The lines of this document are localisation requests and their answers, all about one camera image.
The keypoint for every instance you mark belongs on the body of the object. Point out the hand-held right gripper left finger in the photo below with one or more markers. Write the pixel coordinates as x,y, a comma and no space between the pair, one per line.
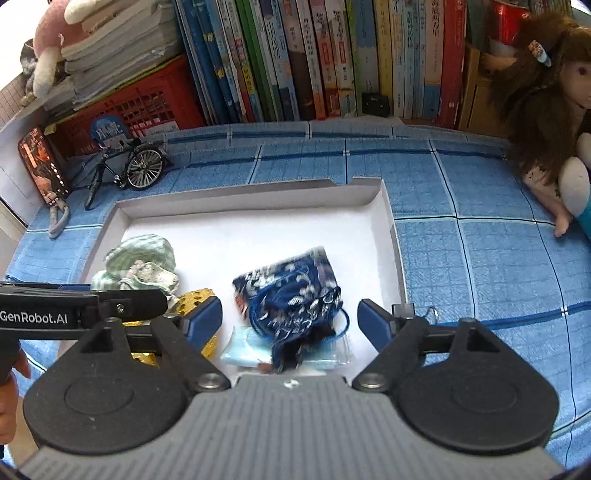
203,318

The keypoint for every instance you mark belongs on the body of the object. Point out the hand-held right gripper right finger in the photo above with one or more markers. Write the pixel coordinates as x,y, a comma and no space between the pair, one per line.
374,323

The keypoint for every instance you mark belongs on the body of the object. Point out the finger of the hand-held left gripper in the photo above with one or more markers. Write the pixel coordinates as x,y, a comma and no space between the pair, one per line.
134,302

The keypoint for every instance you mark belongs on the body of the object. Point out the packaged blue face mask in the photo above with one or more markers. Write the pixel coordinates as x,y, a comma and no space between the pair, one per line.
240,346

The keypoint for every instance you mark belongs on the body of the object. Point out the green patterned cloth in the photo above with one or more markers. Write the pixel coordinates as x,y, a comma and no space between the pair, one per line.
138,254

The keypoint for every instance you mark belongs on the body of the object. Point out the white cardboard tray box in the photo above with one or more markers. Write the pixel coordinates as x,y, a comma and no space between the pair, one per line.
258,230

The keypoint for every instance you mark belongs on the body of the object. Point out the person's left hand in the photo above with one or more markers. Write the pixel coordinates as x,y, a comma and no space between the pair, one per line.
8,410

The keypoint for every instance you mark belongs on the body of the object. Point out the black binder clip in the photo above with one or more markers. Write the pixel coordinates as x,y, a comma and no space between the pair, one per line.
406,308

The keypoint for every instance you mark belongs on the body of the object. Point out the grey carabiner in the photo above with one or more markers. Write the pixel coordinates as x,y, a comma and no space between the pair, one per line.
57,226

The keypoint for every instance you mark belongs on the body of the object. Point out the miniature black bicycle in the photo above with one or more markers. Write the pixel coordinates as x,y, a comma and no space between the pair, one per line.
145,168

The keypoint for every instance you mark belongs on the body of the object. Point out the smartphone with lit screen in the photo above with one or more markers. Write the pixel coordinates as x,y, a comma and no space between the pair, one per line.
41,166

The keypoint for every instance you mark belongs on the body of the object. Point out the red plastic basket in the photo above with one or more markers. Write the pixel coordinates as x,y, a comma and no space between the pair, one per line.
147,101

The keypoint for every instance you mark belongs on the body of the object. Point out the small black box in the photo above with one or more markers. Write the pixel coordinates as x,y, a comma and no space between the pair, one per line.
376,105

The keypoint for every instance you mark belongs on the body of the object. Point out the grid cutting mat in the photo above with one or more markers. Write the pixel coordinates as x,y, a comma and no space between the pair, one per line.
18,99

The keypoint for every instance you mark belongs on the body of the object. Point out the stack of flat books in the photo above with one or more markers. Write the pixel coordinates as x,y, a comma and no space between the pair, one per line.
115,50

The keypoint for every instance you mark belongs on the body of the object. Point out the brown cardboard box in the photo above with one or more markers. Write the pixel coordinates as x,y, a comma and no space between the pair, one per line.
480,92

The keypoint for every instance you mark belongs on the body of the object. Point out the grey plush toy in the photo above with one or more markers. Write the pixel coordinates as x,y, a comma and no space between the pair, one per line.
30,60

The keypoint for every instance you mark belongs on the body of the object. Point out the brown-haired doll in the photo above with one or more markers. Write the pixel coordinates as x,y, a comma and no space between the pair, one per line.
531,115

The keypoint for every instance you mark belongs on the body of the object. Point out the row of upright books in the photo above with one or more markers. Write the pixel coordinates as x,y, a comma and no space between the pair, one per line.
323,55

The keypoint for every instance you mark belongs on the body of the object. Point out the pink and white plush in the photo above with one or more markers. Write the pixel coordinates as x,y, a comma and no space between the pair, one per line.
51,27

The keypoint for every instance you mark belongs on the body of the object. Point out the red can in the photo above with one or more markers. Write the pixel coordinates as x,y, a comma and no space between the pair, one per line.
508,23

